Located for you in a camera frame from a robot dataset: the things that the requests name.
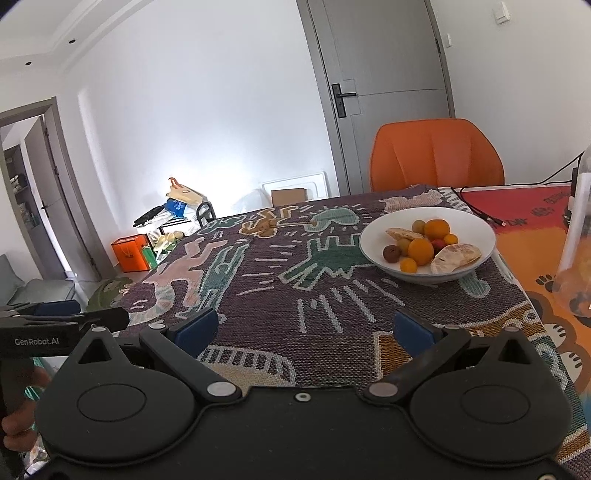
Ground white ceramic bowl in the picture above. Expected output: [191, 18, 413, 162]
[359, 206, 497, 284]

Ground black door handle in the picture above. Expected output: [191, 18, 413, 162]
[331, 83, 358, 119]

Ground white board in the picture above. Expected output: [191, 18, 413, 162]
[261, 172, 328, 205]

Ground grey sofa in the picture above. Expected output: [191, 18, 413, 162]
[0, 254, 77, 306]

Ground grey open door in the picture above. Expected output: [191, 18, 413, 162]
[24, 115, 100, 280]

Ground pale yellow items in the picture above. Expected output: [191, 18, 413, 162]
[154, 233, 186, 253]

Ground person's left hand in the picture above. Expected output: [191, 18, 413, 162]
[1, 368, 52, 454]

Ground cardboard box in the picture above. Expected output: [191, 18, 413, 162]
[271, 188, 308, 207]

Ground black metal frame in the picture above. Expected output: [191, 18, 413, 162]
[196, 202, 218, 228]

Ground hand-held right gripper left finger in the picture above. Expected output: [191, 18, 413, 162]
[60, 308, 242, 401]

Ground orange chair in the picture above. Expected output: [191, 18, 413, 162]
[368, 117, 505, 193]

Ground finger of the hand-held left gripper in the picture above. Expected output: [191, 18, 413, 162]
[74, 308, 130, 333]
[33, 300, 82, 318]

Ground orange box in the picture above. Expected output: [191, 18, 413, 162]
[111, 234, 151, 273]

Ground black folded item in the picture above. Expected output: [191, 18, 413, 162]
[133, 205, 168, 227]

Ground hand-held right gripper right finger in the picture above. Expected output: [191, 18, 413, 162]
[364, 308, 549, 401]

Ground clear plastic bottle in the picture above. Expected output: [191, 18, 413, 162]
[554, 143, 591, 319]

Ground grey shelf unit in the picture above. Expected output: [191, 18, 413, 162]
[4, 145, 40, 232]

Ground medium orange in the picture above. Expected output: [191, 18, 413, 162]
[424, 219, 450, 241]

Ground white plastic bag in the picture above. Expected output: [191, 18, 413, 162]
[233, 189, 269, 216]

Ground large orange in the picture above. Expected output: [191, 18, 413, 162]
[407, 238, 435, 267]

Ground brown paper bag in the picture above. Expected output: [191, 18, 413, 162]
[166, 178, 204, 205]

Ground orange printed mat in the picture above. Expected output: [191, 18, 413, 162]
[456, 182, 591, 393]

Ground green rug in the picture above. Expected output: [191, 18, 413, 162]
[87, 277, 134, 313]

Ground black cable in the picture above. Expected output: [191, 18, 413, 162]
[450, 152, 586, 228]

